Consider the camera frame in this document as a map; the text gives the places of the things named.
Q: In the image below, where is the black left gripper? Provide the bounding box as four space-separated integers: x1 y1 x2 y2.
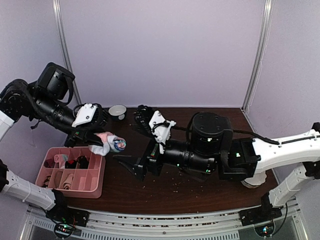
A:
30 92 110 148

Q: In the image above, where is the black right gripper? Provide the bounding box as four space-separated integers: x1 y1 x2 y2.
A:
112 136 216 182

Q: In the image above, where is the brown beige argyle sock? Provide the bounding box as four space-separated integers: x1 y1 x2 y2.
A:
76 155 89 169

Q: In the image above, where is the pink sock with teal patches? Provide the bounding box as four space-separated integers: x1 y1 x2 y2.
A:
88 131 127 156

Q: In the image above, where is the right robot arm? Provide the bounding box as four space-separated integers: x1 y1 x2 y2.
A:
114 105 320 221

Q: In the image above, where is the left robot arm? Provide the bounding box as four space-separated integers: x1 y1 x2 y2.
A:
0 62 108 222

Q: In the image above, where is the red black argyle rolled sock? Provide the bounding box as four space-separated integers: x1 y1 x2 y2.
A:
64 160 78 169

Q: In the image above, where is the pink plastic organizer tray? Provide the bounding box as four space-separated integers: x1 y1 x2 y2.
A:
35 147 106 199

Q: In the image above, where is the dark blue white bowl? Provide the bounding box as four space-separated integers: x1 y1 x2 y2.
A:
108 104 127 121

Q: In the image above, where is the white paper-lined bowl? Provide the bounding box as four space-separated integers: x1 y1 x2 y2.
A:
241 172 267 189

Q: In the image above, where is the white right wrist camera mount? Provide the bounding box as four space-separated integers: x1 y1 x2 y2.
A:
148 110 177 155

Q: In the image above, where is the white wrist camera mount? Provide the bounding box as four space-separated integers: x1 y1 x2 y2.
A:
148 110 177 155
71 103 98 128

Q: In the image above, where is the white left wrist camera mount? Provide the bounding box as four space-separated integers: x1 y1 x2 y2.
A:
71 103 98 128

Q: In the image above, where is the aluminium front rail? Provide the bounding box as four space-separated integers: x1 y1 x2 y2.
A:
19 196 310 240

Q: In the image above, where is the grey aluminium frame post left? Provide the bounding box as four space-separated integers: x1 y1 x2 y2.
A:
51 0 85 108

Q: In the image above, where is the grey aluminium frame post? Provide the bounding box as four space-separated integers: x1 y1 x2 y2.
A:
241 0 274 122
51 0 85 108

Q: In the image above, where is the grey aluminium frame post right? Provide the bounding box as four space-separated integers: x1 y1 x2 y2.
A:
241 0 274 122

